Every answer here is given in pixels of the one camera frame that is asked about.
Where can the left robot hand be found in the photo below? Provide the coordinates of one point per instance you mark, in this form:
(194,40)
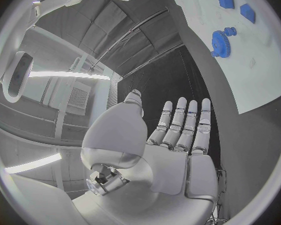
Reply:
(168,172)

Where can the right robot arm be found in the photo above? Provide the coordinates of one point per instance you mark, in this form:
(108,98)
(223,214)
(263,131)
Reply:
(49,5)

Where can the white task board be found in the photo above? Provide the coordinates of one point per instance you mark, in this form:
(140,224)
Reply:
(253,63)

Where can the blue block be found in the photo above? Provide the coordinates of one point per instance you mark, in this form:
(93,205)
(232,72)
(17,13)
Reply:
(247,13)
(225,0)

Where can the blue peg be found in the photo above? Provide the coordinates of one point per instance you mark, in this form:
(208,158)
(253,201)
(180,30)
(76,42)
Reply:
(230,31)
(214,54)

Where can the blue gear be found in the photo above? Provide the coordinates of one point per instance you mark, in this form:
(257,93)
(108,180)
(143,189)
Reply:
(221,44)

